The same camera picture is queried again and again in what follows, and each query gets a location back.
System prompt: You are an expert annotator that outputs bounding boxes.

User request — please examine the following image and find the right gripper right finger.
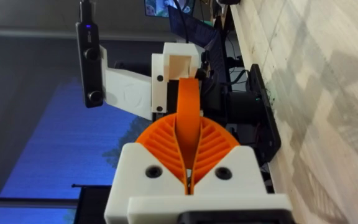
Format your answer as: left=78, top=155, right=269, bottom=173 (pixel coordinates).
left=190, top=116, right=269, bottom=195

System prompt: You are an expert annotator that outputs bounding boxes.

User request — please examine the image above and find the bare white finger of the left gripper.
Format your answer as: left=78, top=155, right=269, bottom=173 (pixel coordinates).
left=162, top=42, right=206, bottom=81

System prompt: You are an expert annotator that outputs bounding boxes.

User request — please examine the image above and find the monitor screen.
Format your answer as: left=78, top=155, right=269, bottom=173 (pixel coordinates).
left=144, top=0, right=196, bottom=18

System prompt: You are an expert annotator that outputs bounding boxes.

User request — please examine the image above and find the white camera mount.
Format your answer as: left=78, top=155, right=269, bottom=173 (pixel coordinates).
left=99, top=45, right=154, bottom=121

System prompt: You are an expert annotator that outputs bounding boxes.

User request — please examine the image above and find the finger of the left gripper with orange wedge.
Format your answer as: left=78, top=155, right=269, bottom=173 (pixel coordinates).
left=150, top=52, right=203, bottom=170

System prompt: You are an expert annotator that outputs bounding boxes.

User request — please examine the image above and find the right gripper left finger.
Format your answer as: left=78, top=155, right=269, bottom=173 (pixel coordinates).
left=104, top=113, right=189, bottom=224

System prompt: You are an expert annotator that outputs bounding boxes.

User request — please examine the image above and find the black cable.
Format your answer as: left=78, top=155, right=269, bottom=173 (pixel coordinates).
left=172, top=0, right=190, bottom=44

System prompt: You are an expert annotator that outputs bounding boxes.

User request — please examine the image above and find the dark blue keyboard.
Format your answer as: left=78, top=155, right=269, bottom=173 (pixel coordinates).
left=167, top=5, right=222, bottom=50

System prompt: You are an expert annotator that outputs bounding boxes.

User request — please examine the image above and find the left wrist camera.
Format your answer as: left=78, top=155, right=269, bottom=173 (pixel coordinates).
left=75, top=0, right=104, bottom=109

